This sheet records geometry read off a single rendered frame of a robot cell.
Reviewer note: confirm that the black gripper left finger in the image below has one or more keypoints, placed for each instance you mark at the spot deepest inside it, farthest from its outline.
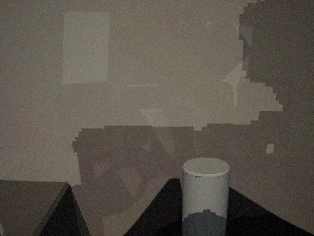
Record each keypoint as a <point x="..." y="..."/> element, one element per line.
<point x="163" y="217"/>

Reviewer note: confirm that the white cylinder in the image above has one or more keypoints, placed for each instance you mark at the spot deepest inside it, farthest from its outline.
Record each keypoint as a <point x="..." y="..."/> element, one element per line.
<point x="205" y="197"/>

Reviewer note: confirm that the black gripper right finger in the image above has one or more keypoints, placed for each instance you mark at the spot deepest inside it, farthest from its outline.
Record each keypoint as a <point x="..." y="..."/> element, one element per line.
<point x="246" y="218"/>

